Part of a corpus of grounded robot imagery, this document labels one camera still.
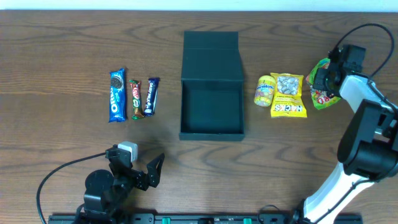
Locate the green Haribo gummy bag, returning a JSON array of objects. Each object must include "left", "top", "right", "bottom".
[{"left": 305, "top": 58, "right": 341, "bottom": 110}]

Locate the yellow Hacks candy bag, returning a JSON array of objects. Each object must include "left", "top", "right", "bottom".
[{"left": 271, "top": 73, "right": 307, "bottom": 118}]

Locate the blue Oreo cookie pack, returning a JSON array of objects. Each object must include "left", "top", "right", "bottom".
[{"left": 109, "top": 68, "right": 127, "bottom": 123}]

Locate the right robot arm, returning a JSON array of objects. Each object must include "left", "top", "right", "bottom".
[{"left": 289, "top": 58, "right": 397, "bottom": 223}]

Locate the green red KitKat Milo bar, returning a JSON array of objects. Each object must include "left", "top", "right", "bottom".
[{"left": 129, "top": 80, "right": 144, "bottom": 120}]

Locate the blue Dairy Milk bar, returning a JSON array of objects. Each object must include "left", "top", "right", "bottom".
[{"left": 144, "top": 77, "right": 160, "bottom": 116}]

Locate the yellow Mentos bottle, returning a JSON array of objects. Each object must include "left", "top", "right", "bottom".
[{"left": 254, "top": 75, "right": 276, "bottom": 106}]

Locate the dark green open box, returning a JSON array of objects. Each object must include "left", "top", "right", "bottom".
[{"left": 179, "top": 31, "right": 245, "bottom": 141}]

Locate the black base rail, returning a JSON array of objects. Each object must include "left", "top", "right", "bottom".
[{"left": 47, "top": 213, "right": 363, "bottom": 224}]

